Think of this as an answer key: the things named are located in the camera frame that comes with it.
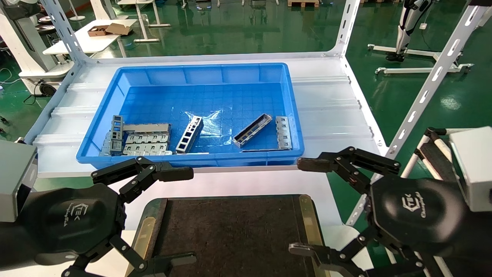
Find clear plastic film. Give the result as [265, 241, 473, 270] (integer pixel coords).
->
[184, 111, 231, 144]

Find white perforated shelf upright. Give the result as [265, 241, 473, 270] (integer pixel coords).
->
[345, 3, 492, 227]
[40, 0, 88, 64]
[331, 0, 364, 57]

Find flat metal plate with cutouts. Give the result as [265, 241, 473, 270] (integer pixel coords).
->
[122, 143, 171, 156]
[275, 116, 293, 150]
[125, 133, 170, 145]

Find metal cage part with holes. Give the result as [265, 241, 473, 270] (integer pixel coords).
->
[176, 117, 204, 154]

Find blue plastic bin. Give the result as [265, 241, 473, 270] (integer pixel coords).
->
[76, 63, 305, 169]

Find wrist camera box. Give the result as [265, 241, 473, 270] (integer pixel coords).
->
[0, 140, 38, 223]
[449, 127, 492, 212]

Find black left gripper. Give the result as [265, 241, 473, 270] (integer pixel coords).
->
[0, 156, 197, 277]

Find white desk leg frame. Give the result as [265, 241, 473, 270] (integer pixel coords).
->
[117, 0, 171, 43]

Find metal tray part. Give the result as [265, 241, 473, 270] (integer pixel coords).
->
[233, 113, 274, 149]

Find white machine pedestal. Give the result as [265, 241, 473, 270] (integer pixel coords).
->
[0, 0, 73, 95]

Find open cardboard box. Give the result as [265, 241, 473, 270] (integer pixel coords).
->
[88, 23, 132, 37]

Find humanoid robot legs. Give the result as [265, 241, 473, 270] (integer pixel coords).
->
[386, 0, 437, 63]

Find black round stool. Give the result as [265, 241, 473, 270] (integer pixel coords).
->
[37, 15, 60, 37]

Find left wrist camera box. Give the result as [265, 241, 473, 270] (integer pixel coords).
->
[0, 140, 38, 223]

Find white background table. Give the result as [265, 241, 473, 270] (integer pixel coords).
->
[42, 18, 138, 56]

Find white round base stand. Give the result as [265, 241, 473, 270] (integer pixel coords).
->
[68, 0, 86, 22]

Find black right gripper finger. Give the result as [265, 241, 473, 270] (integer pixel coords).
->
[289, 227, 425, 277]
[297, 146, 401, 195]

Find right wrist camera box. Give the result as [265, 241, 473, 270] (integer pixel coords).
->
[449, 127, 492, 212]

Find dark grey upright cage part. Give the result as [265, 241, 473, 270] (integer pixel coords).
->
[101, 115, 125, 156]

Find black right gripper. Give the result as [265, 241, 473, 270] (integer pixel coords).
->
[368, 176, 492, 266]

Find white wheeled stand base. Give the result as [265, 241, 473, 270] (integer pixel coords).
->
[367, 43, 475, 75]

